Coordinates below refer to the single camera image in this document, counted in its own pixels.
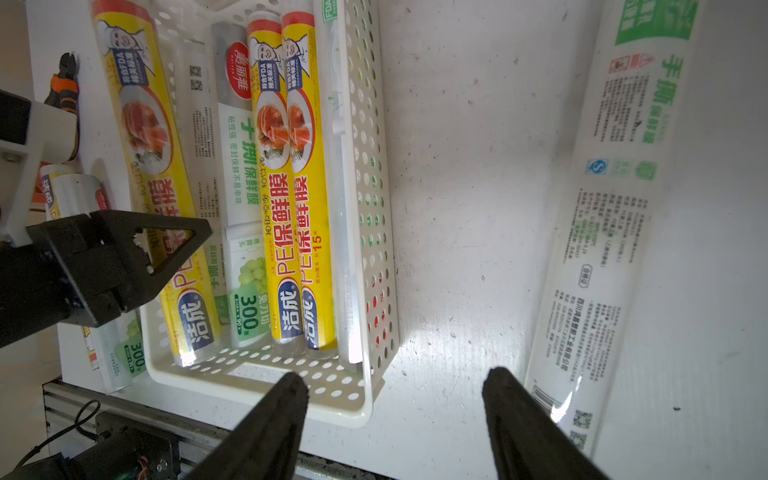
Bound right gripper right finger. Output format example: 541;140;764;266
482;367;606;479

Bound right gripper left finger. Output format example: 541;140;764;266
187;372;309;480

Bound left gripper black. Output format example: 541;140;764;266
1;210;212;347

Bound yellow red-end wrap roll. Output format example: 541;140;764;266
39;164;110;221

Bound white plastic perforated basket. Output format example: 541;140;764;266
140;1;400;428

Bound green red-cap wrap roll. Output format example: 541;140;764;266
211;22;261;227

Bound yellow wrap roll group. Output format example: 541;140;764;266
282;1;337;359
246;11;305;356

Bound white green wrap roll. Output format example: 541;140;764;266
312;1;363;372

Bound white text wrap roll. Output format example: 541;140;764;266
524;1;705;455

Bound green grape wrap roll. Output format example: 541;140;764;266
224;222;270;348

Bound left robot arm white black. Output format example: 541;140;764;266
1;91;212;346

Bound red black pliers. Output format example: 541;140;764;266
44;52;79;115

